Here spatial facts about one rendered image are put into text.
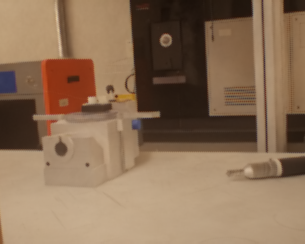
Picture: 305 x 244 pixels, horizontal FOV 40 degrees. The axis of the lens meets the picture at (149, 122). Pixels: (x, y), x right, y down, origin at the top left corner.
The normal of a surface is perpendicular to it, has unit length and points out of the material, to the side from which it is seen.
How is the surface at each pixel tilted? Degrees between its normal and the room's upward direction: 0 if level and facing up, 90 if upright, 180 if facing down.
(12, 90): 90
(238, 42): 90
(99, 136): 90
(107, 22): 90
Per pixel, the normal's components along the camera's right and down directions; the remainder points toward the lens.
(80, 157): -0.35, 0.14
